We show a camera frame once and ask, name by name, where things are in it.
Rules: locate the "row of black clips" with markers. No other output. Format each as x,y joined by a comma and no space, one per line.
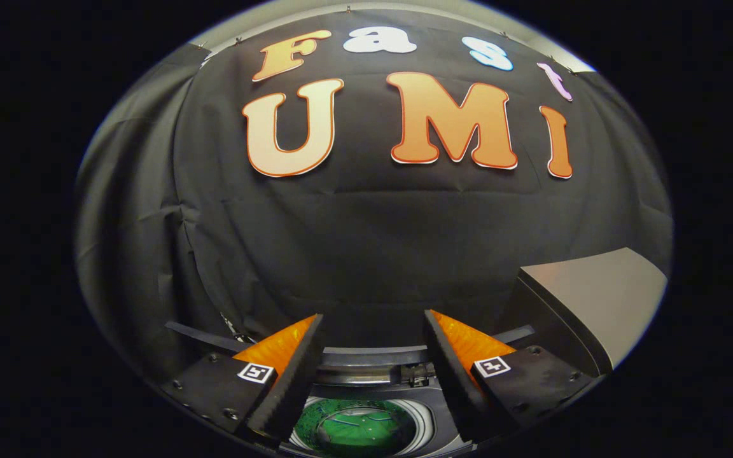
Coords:
348,9

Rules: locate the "grey cabinet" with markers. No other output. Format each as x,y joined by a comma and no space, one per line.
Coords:
602,292

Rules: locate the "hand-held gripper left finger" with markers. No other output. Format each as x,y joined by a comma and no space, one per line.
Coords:
287,388

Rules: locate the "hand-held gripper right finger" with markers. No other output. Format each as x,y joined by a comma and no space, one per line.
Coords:
452,372

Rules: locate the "black backdrop cloth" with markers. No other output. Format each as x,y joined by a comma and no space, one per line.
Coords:
373,242

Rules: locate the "green polo shirt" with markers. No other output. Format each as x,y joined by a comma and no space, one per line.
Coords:
360,429

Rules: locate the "dark washing machine lid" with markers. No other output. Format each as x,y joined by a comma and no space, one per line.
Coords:
201,335

